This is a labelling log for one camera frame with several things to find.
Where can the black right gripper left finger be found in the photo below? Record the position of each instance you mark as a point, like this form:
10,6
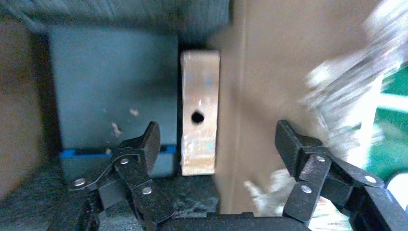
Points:
143,150

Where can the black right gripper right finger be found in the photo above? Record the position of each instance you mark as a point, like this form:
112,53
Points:
296,153

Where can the slim brown cardboard box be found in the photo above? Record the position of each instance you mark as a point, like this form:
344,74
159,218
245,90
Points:
200,89

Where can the large open cardboard carton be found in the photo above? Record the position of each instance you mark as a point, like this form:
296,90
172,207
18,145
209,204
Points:
271,79

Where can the black foam insert block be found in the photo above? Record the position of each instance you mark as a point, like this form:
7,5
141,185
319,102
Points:
191,194

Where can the dark foam bottom pad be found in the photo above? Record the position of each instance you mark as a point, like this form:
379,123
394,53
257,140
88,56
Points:
111,79

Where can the clear plastic bag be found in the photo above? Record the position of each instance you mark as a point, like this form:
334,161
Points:
350,79

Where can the white tube frame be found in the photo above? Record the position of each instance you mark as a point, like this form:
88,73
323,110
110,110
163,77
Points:
395,103

